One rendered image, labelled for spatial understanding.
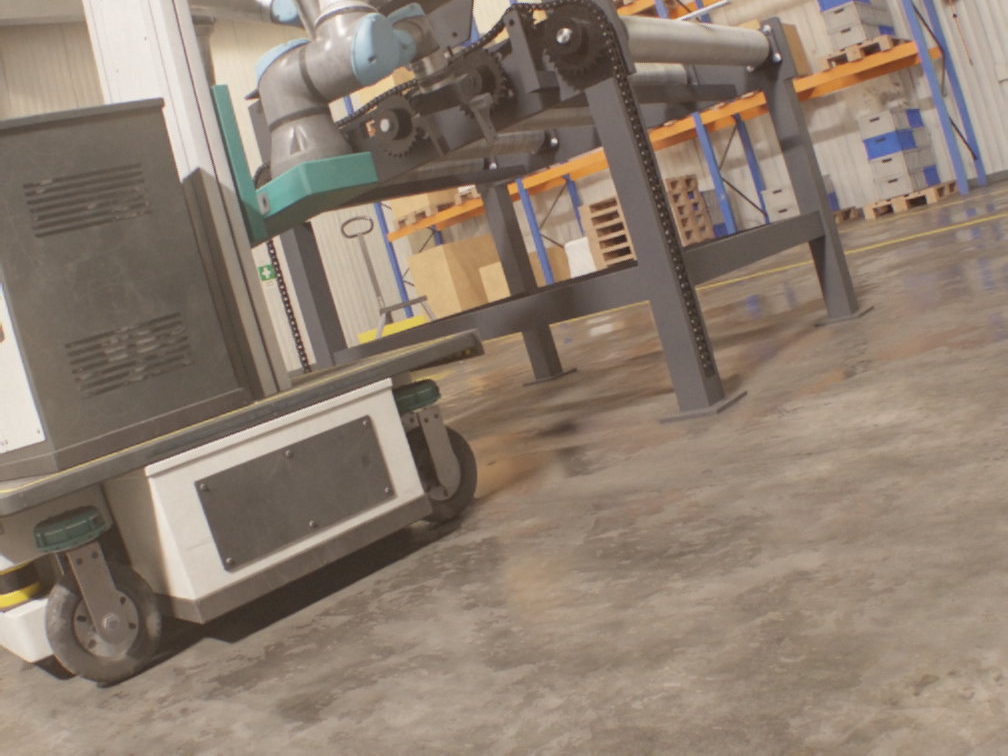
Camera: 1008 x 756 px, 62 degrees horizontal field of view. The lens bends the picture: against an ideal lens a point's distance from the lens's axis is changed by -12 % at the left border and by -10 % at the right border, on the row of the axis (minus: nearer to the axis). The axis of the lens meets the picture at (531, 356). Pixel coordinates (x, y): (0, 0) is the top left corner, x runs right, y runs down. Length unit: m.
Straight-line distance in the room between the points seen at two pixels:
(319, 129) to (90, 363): 0.57
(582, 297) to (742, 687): 1.45
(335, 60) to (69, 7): 11.99
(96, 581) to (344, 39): 0.95
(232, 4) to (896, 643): 1.77
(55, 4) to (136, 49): 11.60
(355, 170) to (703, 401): 0.89
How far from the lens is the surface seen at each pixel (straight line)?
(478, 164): 3.42
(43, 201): 1.44
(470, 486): 1.76
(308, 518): 1.46
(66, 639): 1.40
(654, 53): 2.25
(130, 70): 1.91
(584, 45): 2.03
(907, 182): 9.68
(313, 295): 2.82
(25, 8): 13.28
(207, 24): 2.30
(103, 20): 2.03
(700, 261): 2.13
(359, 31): 1.61
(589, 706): 0.87
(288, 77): 1.66
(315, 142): 1.63
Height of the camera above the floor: 0.38
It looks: 5 degrees down
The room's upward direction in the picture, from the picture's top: 17 degrees counter-clockwise
